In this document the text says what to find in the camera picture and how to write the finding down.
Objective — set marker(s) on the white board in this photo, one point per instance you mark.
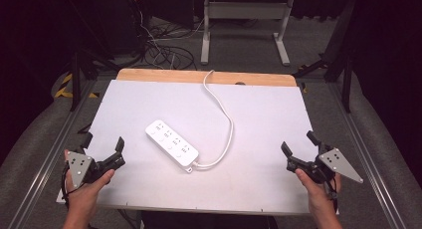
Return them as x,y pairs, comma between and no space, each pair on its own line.
265,122

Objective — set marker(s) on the person's right hand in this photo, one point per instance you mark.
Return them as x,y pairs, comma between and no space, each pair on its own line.
318,195

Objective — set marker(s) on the black tripod stand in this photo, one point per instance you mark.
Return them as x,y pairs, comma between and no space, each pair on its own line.
75,83

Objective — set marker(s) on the white metal stand frame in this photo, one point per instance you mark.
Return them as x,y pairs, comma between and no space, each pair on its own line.
247,10

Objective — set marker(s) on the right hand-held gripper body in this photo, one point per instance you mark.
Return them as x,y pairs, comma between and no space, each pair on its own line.
336,162

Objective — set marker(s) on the person's left hand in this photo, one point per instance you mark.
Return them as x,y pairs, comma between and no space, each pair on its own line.
84,195

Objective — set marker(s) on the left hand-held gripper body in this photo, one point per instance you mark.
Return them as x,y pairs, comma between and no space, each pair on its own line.
79,166

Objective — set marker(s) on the aluminium rail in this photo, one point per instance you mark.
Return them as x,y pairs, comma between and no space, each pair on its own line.
365,156
49,159

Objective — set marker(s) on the yellow black hazard tape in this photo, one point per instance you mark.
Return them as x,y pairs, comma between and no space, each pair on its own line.
63,93

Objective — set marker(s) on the white power strip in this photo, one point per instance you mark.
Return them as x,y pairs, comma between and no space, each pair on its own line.
170,145

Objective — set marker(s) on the black metal stand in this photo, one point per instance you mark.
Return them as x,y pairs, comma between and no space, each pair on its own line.
346,86

